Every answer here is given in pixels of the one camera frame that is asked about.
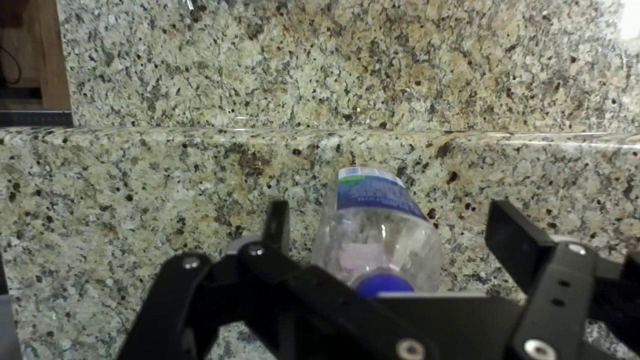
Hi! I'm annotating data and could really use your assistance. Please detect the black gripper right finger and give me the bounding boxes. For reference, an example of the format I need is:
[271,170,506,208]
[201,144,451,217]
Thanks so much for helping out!
[486,200,596,360]

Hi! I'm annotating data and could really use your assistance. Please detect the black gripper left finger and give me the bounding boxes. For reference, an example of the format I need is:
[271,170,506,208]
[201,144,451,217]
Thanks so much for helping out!
[118,200,290,360]

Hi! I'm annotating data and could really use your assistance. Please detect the clear water bottle blue label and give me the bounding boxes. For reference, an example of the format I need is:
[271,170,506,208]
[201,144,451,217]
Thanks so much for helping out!
[309,168,443,298]

